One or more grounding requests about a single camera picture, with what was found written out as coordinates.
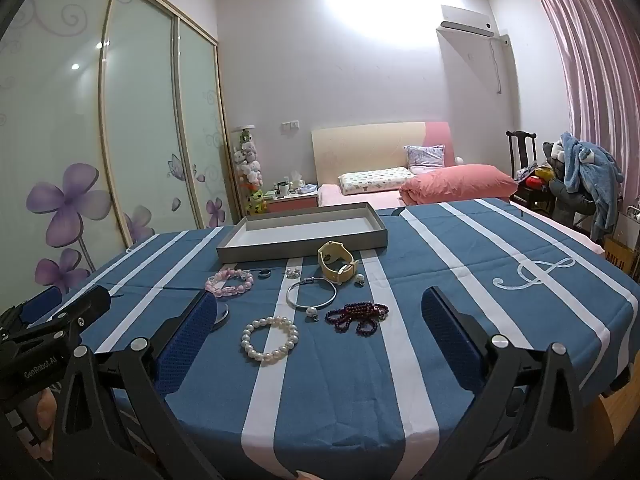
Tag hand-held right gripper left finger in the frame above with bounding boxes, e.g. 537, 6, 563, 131
47, 290, 221, 480

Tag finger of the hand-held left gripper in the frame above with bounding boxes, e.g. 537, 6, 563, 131
20, 285, 112, 341
10, 287, 57, 327

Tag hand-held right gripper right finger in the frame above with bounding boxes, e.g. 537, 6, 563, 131
420, 286, 601, 480

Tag grey bangle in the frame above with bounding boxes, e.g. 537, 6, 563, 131
212, 292, 231, 333

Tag white pearl bracelet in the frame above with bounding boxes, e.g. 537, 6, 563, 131
241, 316, 299, 361

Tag pink bead bracelet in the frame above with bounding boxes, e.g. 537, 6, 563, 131
205, 267, 255, 298

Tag dark red bead bracelet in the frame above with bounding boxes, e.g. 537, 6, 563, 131
325, 301, 390, 337

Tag yellow watch band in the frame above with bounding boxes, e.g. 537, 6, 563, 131
318, 241, 362, 286

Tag silver bangle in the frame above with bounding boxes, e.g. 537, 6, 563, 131
286, 276, 338, 309

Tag grey shallow tray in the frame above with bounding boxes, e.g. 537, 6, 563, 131
216, 202, 389, 264

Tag person's left hand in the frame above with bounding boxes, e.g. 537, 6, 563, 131
27, 387, 58, 448

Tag blue white striped tablecloth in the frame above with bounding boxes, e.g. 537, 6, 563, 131
0, 197, 640, 480

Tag pink duvet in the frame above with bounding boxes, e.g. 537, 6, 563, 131
399, 164, 518, 207

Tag pink nightstand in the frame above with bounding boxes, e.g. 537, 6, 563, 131
260, 187, 319, 216

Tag white patterned pillow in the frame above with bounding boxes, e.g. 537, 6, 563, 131
338, 165, 416, 196

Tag small purple pillow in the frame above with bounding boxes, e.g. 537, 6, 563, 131
404, 145, 446, 173

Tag colourful toys on chair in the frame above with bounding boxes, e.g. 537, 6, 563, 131
517, 164, 556, 191

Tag plush toy column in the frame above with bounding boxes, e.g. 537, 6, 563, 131
232, 127, 266, 216

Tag cardboard box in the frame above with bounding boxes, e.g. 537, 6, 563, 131
602, 237, 640, 281

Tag dark wooden chair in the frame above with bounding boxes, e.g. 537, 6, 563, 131
505, 130, 556, 216

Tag floral sliding door wardrobe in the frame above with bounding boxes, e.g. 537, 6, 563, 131
0, 0, 236, 311

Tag cream pink headboard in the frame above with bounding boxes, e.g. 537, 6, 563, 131
311, 121, 456, 186

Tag blue fleece garment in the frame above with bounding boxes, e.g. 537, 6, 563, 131
552, 132, 625, 241

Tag air conditioner pipe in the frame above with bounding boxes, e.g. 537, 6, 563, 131
489, 37, 503, 95

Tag pink curtain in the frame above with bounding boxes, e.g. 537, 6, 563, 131
537, 0, 640, 221

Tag white air conditioner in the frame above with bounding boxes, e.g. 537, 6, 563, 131
435, 5, 511, 46

